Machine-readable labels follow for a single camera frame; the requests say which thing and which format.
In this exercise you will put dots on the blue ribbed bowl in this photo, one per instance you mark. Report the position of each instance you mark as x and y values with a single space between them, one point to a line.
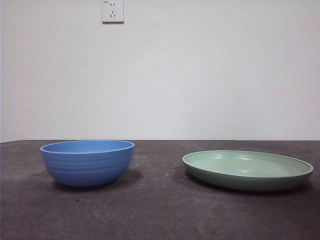
87 170

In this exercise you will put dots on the green round plate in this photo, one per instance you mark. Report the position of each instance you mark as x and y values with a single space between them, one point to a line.
250 182

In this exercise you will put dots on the white wall socket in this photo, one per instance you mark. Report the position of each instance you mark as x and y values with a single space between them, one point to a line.
112 12

